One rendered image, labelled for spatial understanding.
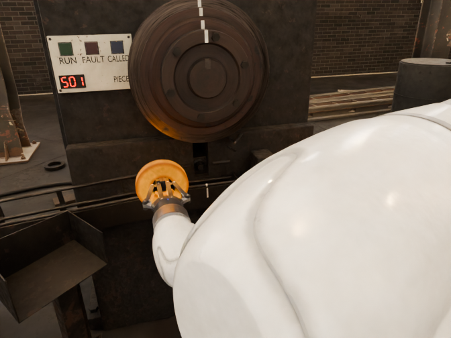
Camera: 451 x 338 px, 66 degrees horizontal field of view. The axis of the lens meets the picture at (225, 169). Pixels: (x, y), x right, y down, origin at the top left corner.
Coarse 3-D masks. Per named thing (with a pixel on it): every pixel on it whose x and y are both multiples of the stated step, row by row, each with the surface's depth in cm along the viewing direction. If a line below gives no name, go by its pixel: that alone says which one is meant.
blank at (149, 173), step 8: (160, 160) 102; (168, 160) 103; (144, 168) 101; (152, 168) 100; (160, 168) 101; (168, 168) 101; (176, 168) 102; (136, 176) 103; (144, 176) 101; (152, 176) 101; (160, 176) 102; (168, 176) 103; (176, 176) 103; (184, 176) 104; (136, 184) 101; (144, 184) 102; (184, 184) 105; (136, 192) 102; (144, 192) 103
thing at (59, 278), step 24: (72, 216) 111; (0, 240) 99; (24, 240) 104; (48, 240) 110; (72, 240) 117; (96, 240) 105; (0, 264) 101; (24, 264) 106; (48, 264) 107; (72, 264) 106; (96, 264) 105; (0, 288) 89; (24, 288) 98; (48, 288) 98; (72, 288) 106; (24, 312) 91; (72, 312) 108; (72, 336) 111
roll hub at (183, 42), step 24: (168, 48) 104; (192, 48) 103; (216, 48) 105; (240, 48) 106; (168, 72) 103; (192, 72) 104; (216, 72) 106; (240, 72) 109; (192, 96) 108; (216, 96) 110; (240, 96) 111; (192, 120) 110; (216, 120) 112
